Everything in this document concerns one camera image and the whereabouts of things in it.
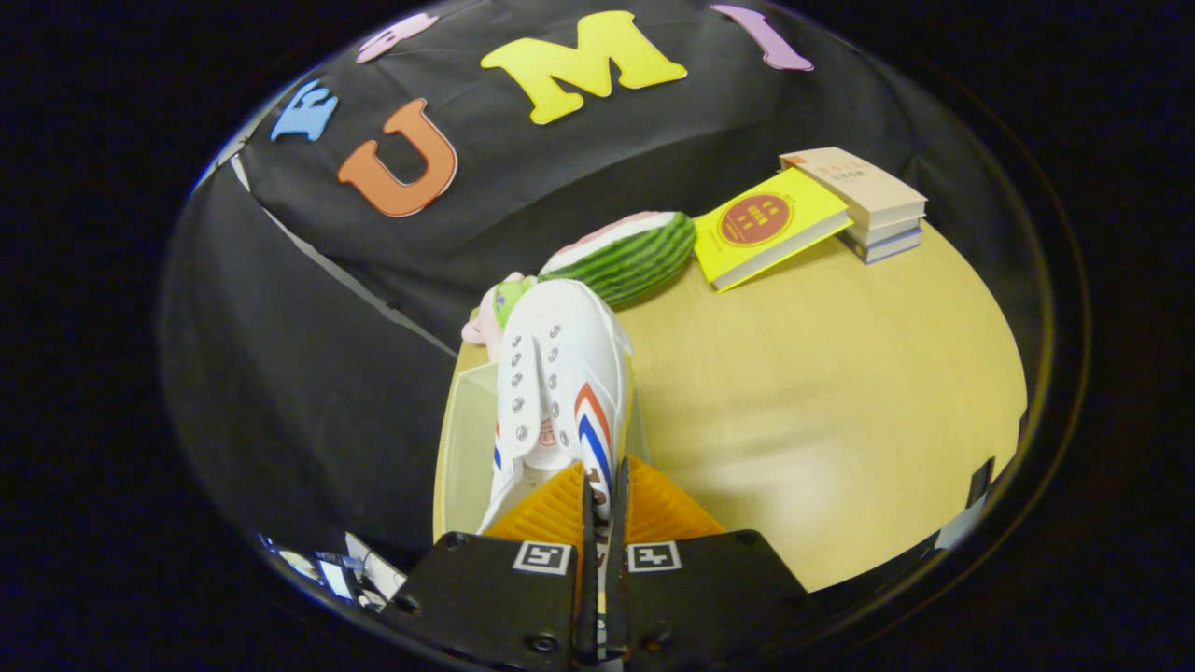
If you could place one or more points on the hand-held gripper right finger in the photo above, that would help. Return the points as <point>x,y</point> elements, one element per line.
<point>700,588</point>

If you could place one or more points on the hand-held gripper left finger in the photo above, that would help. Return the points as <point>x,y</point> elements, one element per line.
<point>495,597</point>

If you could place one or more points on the pale translucent storage box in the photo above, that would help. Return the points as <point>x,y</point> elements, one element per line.
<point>467,448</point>

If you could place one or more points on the white canvas shoe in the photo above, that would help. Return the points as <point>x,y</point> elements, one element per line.
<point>574,364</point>

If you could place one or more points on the white plastic panel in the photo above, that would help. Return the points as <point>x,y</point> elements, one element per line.
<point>378,569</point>

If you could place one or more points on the pink plush with green hat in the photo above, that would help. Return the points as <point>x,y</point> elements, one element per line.
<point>481,327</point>

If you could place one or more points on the black and white object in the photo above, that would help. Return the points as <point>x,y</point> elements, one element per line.
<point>971,518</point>

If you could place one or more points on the black backdrop cloth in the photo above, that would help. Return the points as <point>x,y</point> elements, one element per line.
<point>308,373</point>

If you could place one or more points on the watermelon slice plush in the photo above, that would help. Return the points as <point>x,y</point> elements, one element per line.
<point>635,257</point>

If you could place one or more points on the yellow book with red circle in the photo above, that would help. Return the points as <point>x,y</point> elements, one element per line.
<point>766,229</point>

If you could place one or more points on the blue-grey book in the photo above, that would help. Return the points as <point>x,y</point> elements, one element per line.
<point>887,247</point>

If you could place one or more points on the thin white book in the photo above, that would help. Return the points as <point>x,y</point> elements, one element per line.
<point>892,231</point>

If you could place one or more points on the thick beige book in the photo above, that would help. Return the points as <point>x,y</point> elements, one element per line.
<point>868,187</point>

